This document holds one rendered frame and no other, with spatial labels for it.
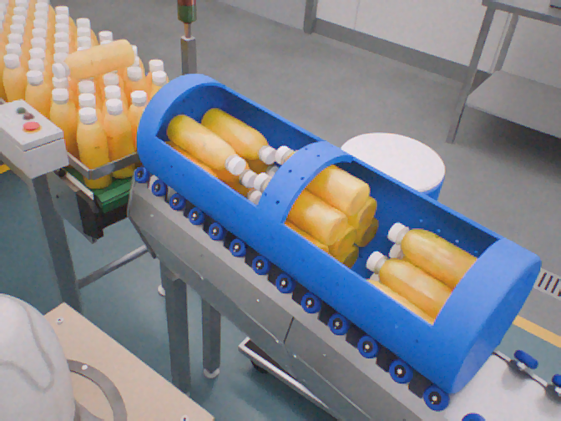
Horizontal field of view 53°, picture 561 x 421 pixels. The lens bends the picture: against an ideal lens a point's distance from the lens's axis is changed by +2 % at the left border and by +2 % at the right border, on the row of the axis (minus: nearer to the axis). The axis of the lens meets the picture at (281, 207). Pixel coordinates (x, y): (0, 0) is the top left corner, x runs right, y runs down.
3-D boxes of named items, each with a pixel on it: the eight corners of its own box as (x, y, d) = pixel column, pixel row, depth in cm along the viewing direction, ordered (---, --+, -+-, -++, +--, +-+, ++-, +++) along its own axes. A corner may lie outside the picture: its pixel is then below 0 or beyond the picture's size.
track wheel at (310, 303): (322, 299, 114) (326, 299, 116) (306, 287, 116) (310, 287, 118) (311, 317, 114) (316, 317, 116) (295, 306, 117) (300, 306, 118)
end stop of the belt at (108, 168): (93, 180, 146) (92, 170, 144) (92, 179, 146) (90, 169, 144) (212, 130, 169) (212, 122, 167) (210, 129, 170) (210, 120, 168)
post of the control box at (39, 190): (84, 391, 204) (26, 160, 142) (78, 384, 206) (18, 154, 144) (94, 384, 206) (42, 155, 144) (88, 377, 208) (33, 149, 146)
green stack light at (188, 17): (185, 23, 178) (184, 7, 175) (173, 17, 181) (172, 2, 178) (201, 19, 182) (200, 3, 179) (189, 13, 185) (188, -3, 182)
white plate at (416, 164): (444, 200, 135) (443, 204, 136) (445, 142, 157) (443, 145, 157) (331, 179, 139) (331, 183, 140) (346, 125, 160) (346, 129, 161)
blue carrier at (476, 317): (431, 425, 95) (494, 298, 80) (132, 189, 140) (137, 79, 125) (500, 349, 115) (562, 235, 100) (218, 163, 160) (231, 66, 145)
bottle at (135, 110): (163, 158, 165) (158, 95, 152) (153, 171, 159) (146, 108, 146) (138, 153, 166) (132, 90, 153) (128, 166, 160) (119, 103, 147)
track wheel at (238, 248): (247, 243, 125) (252, 244, 127) (234, 233, 128) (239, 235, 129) (238, 261, 126) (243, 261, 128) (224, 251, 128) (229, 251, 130)
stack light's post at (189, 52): (195, 276, 251) (187, 40, 183) (189, 272, 253) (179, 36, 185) (202, 272, 254) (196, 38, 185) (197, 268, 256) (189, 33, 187)
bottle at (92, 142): (80, 179, 154) (68, 113, 141) (107, 171, 157) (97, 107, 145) (90, 193, 149) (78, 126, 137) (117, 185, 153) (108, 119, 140)
